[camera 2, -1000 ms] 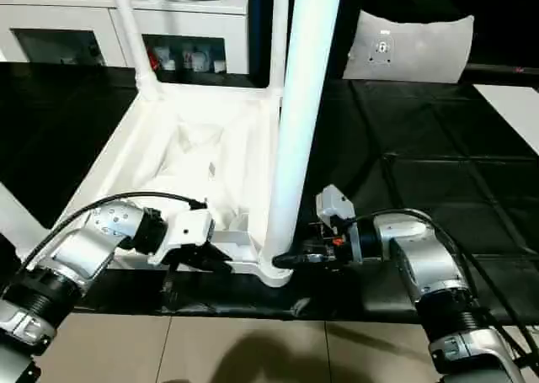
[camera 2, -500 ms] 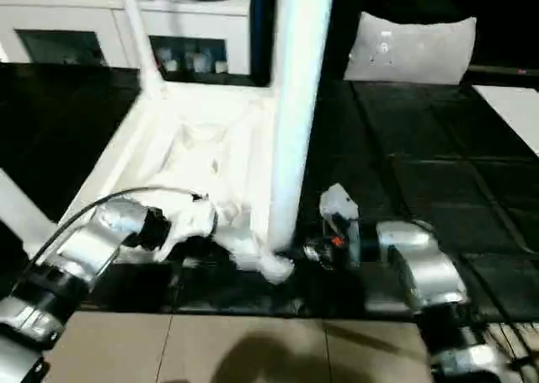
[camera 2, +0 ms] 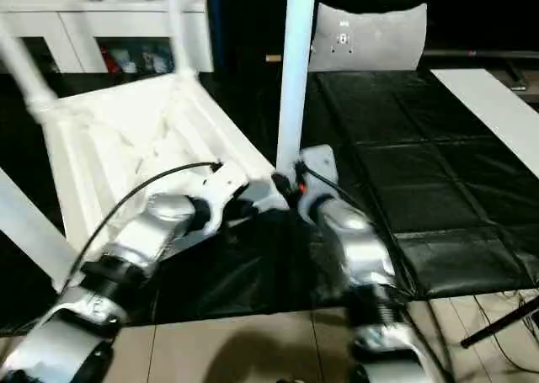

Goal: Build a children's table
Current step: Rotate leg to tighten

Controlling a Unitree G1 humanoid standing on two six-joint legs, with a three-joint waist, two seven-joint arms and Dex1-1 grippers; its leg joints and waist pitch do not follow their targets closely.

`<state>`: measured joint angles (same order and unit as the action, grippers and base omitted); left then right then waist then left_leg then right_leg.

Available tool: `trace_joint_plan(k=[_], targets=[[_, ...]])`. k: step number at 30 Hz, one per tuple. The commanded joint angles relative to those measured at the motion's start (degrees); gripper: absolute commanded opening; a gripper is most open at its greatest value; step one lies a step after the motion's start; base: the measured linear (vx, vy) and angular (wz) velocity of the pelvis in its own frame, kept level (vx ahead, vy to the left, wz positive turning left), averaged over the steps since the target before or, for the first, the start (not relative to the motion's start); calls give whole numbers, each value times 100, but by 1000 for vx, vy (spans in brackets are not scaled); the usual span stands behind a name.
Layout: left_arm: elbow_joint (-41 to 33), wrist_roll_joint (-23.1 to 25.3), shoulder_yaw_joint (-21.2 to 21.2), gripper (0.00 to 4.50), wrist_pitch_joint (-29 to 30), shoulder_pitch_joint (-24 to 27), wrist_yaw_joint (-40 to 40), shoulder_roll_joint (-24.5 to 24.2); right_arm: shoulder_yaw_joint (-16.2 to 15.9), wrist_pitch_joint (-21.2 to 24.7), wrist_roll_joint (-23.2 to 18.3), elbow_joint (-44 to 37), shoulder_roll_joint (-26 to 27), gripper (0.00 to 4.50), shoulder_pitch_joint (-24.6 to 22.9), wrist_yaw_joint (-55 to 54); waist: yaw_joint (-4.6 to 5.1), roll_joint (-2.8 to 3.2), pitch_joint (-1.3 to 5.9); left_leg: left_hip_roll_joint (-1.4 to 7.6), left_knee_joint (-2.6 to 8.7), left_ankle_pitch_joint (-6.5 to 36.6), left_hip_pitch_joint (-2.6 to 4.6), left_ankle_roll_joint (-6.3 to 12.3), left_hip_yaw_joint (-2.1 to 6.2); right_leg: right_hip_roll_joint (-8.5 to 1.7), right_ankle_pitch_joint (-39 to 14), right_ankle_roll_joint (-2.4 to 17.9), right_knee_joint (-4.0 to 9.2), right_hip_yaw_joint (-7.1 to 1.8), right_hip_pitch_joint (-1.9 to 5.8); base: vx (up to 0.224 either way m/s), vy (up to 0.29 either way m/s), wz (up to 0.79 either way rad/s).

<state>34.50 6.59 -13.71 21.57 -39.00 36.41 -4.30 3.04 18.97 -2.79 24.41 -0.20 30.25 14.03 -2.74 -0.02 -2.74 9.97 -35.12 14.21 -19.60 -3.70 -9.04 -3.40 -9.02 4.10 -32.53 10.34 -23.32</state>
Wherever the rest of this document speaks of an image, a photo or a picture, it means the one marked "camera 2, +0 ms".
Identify white plastic table leg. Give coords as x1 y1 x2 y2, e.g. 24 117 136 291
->
0 168 78 293
0 18 58 120
158 0 200 84
275 0 319 175

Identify white plastic table top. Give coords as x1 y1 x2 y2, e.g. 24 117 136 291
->
40 72 291 293

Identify black work mat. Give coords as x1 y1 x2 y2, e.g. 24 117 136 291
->
0 67 539 333

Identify white flat board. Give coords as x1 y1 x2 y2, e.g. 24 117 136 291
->
431 67 539 178

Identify white glass-door cabinet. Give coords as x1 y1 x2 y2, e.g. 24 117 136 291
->
0 0 215 76

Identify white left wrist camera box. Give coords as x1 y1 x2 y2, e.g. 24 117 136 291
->
195 164 252 232

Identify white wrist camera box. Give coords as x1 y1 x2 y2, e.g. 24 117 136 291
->
195 164 252 232
296 144 339 200

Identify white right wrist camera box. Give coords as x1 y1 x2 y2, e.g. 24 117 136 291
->
296 144 339 200

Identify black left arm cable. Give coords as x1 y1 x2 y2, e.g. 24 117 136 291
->
56 161 225 293

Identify black table frame bar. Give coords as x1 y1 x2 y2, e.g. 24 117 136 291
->
462 301 539 350

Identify loose floor cables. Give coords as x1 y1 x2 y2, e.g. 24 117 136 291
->
480 290 539 375

